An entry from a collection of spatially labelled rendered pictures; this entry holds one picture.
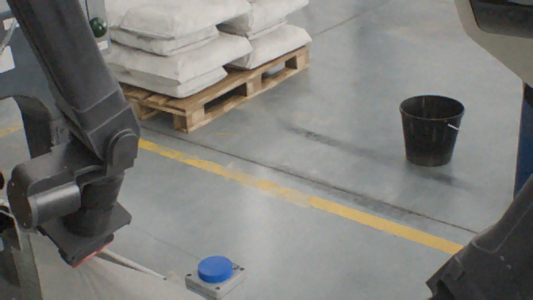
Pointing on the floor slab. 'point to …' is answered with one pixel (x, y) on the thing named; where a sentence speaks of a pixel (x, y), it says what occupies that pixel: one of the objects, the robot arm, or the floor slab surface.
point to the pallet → (244, 92)
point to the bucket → (430, 128)
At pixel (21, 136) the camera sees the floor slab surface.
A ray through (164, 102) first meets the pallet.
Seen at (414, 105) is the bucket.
